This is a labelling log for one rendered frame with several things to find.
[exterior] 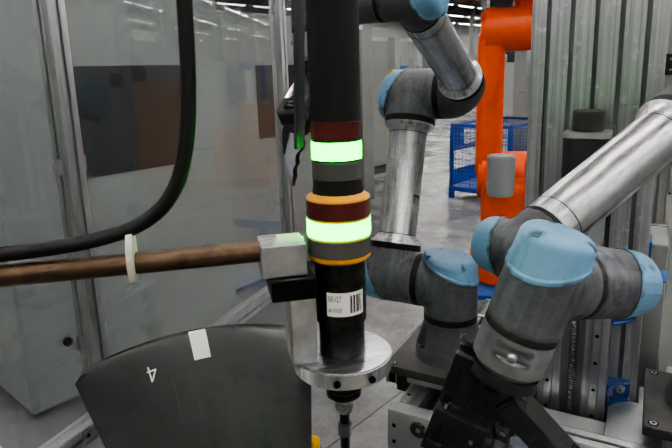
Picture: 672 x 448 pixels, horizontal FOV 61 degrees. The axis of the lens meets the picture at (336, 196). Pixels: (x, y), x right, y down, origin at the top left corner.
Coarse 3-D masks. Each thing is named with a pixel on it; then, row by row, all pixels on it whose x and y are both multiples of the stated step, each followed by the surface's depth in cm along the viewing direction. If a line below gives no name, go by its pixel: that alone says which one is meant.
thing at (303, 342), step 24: (264, 240) 38; (264, 264) 37; (288, 264) 37; (288, 288) 37; (312, 288) 37; (288, 312) 39; (312, 312) 38; (288, 336) 40; (312, 336) 38; (312, 360) 39; (336, 360) 39; (360, 360) 39; (384, 360) 39; (312, 384) 38; (336, 384) 37; (360, 384) 38
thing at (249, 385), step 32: (128, 352) 54; (160, 352) 55; (192, 352) 55; (224, 352) 56; (256, 352) 57; (288, 352) 58; (96, 384) 52; (128, 384) 52; (192, 384) 53; (224, 384) 54; (256, 384) 54; (288, 384) 55; (96, 416) 50; (128, 416) 51; (160, 416) 51; (192, 416) 51; (224, 416) 51; (256, 416) 52; (288, 416) 53
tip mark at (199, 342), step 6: (198, 330) 57; (204, 330) 57; (192, 336) 57; (198, 336) 57; (204, 336) 57; (192, 342) 56; (198, 342) 56; (204, 342) 56; (192, 348) 56; (198, 348) 56; (204, 348) 56; (198, 354) 55; (204, 354) 55; (210, 354) 56
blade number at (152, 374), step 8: (152, 360) 54; (160, 360) 54; (144, 368) 53; (152, 368) 54; (160, 368) 54; (144, 376) 53; (152, 376) 53; (160, 376) 53; (144, 384) 53; (152, 384) 53; (160, 384) 53
